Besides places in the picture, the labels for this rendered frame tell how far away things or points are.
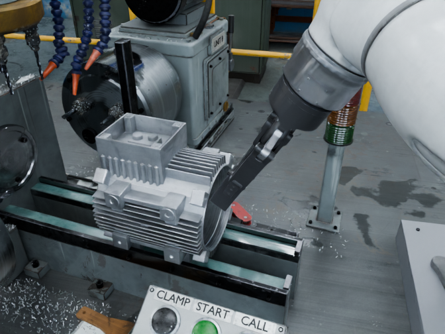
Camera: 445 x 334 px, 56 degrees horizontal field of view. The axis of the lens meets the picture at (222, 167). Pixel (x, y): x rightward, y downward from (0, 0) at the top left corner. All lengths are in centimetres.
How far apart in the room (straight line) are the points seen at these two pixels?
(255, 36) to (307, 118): 339
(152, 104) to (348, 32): 64
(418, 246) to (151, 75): 70
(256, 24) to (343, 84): 339
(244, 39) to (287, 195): 287
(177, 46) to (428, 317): 83
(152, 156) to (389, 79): 41
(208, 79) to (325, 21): 79
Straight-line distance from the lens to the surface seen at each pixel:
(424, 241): 100
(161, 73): 106
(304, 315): 87
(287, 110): 50
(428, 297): 88
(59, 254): 94
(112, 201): 70
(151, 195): 70
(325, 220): 106
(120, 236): 75
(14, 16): 76
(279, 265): 83
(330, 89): 47
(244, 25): 387
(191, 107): 118
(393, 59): 37
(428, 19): 38
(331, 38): 46
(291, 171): 124
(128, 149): 69
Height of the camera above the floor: 147
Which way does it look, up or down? 33 degrees down
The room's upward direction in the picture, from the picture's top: straight up
